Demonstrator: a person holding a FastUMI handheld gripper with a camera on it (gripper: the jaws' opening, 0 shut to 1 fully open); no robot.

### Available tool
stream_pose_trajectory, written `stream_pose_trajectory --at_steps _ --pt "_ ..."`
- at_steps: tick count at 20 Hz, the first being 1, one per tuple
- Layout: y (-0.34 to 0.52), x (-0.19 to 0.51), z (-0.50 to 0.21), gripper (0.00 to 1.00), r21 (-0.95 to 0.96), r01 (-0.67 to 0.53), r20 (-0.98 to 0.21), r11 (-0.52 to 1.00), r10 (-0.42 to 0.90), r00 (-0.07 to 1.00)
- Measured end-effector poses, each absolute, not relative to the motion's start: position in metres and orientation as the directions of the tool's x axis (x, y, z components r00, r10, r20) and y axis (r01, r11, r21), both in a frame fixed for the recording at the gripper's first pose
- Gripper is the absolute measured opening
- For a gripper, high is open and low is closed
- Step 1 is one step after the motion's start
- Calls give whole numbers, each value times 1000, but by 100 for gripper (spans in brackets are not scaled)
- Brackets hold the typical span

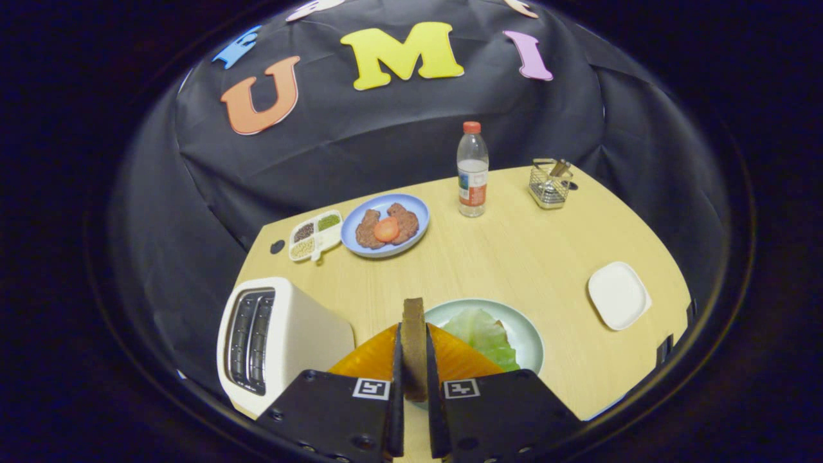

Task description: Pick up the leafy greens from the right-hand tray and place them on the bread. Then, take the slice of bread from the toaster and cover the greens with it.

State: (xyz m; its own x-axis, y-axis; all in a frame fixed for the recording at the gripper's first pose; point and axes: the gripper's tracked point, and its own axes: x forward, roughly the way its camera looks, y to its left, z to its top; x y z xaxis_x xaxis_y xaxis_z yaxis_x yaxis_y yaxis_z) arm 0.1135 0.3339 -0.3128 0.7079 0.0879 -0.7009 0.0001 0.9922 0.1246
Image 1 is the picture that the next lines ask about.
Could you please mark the white toaster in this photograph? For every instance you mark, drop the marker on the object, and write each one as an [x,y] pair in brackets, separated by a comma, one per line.
[302,328]

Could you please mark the brown toast slice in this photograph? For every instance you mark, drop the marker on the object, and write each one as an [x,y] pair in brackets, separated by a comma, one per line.
[415,347]

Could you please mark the small white square plate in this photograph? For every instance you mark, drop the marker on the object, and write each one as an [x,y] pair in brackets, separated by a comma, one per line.
[618,296]

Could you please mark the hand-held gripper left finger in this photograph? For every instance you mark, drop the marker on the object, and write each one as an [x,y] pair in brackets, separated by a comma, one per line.
[397,373]

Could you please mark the white divided seasoning tray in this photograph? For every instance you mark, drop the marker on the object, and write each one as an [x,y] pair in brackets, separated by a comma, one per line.
[321,239]

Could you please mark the pale green round plate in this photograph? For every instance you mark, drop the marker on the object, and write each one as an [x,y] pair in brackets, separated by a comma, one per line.
[530,347]

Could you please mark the black backdrop cloth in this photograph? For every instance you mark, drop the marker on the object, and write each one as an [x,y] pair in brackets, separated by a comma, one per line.
[386,141]

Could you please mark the clear plastic water bottle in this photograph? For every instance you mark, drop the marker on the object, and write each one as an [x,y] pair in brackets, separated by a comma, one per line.
[472,180]

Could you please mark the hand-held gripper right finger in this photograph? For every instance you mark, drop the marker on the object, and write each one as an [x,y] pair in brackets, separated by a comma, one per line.
[434,411]

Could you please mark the orange tomato slice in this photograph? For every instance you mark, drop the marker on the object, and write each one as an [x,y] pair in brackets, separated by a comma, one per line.
[386,229]

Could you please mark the brown meat patty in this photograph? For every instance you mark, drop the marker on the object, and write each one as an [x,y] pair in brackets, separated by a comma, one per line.
[406,222]
[366,235]

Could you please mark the green lettuce leaf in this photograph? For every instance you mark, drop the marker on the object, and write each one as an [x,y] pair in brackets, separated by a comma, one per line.
[485,337]

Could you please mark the blue round plate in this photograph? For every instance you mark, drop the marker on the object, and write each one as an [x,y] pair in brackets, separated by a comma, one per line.
[415,206]

